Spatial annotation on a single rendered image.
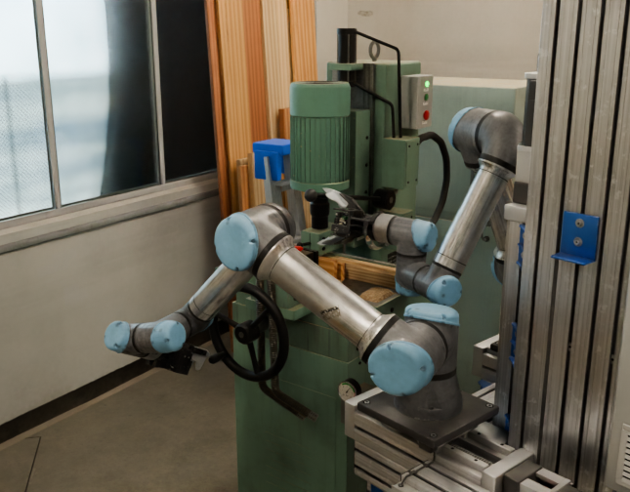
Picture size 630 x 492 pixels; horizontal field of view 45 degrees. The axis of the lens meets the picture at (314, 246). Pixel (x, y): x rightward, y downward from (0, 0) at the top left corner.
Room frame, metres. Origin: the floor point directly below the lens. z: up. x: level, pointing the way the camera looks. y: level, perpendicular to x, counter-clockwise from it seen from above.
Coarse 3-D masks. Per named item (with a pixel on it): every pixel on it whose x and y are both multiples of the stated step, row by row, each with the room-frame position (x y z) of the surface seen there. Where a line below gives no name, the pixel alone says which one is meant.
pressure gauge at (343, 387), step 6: (348, 378) 1.91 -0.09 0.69; (342, 384) 1.90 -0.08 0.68; (348, 384) 1.88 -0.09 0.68; (354, 384) 1.88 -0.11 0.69; (342, 390) 1.90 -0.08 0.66; (348, 390) 1.88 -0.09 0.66; (354, 390) 1.87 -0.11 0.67; (360, 390) 1.89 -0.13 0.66; (342, 396) 1.89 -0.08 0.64; (348, 396) 1.88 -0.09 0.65; (354, 396) 1.87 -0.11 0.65
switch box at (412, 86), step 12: (408, 84) 2.36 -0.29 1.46; (420, 84) 2.35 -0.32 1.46; (432, 84) 2.41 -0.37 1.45; (408, 96) 2.36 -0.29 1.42; (420, 96) 2.35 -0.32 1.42; (432, 96) 2.41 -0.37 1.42; (408, 108) 2.36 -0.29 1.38; (420, 108) 2.35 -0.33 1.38; (408, 120) 2.35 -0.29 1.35; (420, 120) 2.36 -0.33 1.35
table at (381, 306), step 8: (344, 280) 2.13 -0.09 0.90; (352, 280) 2.13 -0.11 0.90; (352, 288) 2.06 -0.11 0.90; (360, 288) 2.06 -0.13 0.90; (368, 288) 2.06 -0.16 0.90; (392, 296) 1.99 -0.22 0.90; (400, 296) 2.00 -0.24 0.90; (248, 304) 2.05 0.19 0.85; (256, 304) 2.03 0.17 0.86; (376, 304) 1.93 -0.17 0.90; (384, 304) 1.93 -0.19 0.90; (392, 304) 1.97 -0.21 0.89; (400, 304) 2.01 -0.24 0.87; (408, 304) 2.04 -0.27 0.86; (288, 312) 1.96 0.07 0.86; (296, 312) 1.96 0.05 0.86; (304, 312) 1.99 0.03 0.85; (384, 312) 1.93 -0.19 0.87; (392, 312) 1.97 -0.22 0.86; (400, 312) 2.01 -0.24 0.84
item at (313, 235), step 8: (328, 224) 2.28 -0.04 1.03; (304, 232) 2.20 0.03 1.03; (312, 232) 2.18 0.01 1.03; (320, 232) 2.17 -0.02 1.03; (328, 232) 2.20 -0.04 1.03; (304, 240) 2.20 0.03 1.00; (312, 240) 2.18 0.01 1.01; (312, 248) 2.18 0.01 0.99; (320, 248) 2.17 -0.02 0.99; (328, 248) 2.20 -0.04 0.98; (336, 248) 2.23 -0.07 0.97
